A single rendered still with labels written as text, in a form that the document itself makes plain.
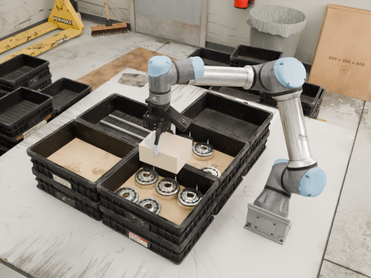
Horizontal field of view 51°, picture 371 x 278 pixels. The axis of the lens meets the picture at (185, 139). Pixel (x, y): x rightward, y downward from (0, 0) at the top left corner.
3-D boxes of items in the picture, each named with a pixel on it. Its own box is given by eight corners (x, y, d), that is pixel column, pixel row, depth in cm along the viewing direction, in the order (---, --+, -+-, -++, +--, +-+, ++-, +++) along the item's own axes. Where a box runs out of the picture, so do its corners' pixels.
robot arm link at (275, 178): (280, 193, 173) (291, 165, 174) (300, 198, 160) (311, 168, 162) (259, 183, 168) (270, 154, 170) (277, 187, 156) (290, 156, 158)
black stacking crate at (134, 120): (175, 134, 201) (176, 116, 194) (141, 166, 181) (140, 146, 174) (116, 111, 217) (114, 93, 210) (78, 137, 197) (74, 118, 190)
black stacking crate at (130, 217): (217, 201, 165) (219, 181, 158) (179, 250, 144) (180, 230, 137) (141, 166, 181) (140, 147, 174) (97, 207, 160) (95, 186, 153)
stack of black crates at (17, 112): (33, 136, 306) (21, 85, 279) (64, 148, 295) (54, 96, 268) (-8, 165, 277) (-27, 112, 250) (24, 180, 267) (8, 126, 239)
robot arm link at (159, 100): (174, 87, 134) (163, 97, 128) (174, 98, 137) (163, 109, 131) (155, 81, 137) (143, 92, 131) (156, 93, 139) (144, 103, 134)
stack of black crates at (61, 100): (68, 112, 334) (62, 76, 314) (97, 121, 324) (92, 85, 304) (34, 136, 306) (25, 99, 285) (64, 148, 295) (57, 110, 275)
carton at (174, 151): (191, 155, 151) (192, 140, 147) (176, 174, 143) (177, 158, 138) (155, 143, 157) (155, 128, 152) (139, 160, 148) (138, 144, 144)
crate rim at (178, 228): (220, 185, 159) (220, 180, 157) (180, 234, 138) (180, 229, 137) (140, 150, 175) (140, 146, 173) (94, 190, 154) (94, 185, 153)
